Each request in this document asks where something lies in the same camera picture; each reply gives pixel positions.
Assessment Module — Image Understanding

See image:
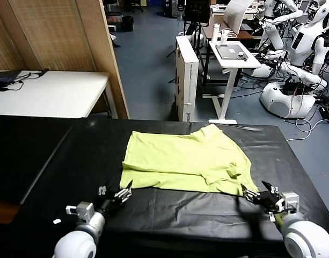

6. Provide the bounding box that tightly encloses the black side table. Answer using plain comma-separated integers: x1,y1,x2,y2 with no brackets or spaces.
0,114,76,224

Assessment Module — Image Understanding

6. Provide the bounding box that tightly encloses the black waste bin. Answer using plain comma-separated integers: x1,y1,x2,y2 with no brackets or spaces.
121,15,135,32

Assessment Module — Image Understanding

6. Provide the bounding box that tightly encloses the white water bottle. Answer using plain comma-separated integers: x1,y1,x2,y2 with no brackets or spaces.
211,23,220,44

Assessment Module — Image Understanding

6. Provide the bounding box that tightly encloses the black office chair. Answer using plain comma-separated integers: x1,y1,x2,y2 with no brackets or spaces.
130,0,145,13

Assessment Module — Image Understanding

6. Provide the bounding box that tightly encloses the tall white cardboard box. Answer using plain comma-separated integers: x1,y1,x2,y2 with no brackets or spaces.
175,35,200,122

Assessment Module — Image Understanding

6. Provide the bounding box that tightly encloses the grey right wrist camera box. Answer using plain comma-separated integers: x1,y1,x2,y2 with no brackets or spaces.
276,191,301,216

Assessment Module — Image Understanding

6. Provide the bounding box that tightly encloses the black monitor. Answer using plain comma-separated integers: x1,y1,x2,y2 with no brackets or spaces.
184,0,212,27

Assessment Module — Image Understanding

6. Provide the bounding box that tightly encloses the grey closed laptop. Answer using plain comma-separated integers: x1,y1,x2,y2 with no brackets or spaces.
215,44,249,60

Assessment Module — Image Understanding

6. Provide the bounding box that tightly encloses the black cable with plug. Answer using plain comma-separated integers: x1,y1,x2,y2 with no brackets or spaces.
0,68,50,93

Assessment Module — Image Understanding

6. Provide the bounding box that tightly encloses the black tripod stand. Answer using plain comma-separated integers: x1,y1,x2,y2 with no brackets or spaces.
166,23,211,87

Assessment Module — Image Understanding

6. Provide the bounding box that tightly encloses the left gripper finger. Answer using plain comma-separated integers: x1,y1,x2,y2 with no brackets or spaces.
98,181,112,196
114,179,134,203

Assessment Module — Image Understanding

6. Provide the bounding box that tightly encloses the black table cover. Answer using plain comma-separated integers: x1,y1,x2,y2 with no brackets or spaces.
18,118,329,258

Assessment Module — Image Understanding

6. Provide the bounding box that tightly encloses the white humanoid robot with base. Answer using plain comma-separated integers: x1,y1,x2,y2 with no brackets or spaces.
259,0,329,119

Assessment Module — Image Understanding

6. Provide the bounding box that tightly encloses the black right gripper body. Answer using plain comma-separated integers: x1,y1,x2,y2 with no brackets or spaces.
257,190,282,213

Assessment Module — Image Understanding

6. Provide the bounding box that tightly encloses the white curved panel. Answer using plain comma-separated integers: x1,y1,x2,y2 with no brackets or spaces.
223,0,255,35

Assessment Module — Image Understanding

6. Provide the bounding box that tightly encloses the black pouch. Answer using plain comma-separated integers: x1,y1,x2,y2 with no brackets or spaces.
0,76,19,91

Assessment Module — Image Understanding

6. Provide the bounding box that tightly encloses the white standing desk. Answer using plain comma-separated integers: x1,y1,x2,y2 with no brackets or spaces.
202,40,262,125

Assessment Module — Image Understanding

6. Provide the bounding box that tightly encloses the brown wooden desk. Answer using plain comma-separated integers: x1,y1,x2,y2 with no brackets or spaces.
201,13,264,41

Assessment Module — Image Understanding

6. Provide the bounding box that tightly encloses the lime green printed t-shirt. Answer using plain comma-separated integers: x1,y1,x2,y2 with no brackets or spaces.
119,124,259,196

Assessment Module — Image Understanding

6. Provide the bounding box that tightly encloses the white folding table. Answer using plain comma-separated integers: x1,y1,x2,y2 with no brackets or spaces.
0,70,119,119

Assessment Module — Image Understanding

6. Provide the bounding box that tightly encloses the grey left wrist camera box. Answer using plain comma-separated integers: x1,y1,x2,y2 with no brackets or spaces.
65,201,95,219

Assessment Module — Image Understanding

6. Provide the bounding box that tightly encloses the small white cup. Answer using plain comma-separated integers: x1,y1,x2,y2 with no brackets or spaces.
220,28,231,45

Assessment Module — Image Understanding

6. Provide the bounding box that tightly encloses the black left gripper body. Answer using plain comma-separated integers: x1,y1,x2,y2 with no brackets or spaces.
93,190,122,216

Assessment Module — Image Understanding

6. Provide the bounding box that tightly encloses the wooden partition screen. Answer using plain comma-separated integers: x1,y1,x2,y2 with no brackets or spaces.
0,0,130,120

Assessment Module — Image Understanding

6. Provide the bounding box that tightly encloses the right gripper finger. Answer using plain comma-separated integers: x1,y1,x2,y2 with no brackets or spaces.
240,183,262,205
261,180,279,195

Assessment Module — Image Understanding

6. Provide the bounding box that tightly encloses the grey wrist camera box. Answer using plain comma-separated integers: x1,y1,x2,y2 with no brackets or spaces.
65,201,95,219
276,191,301,216

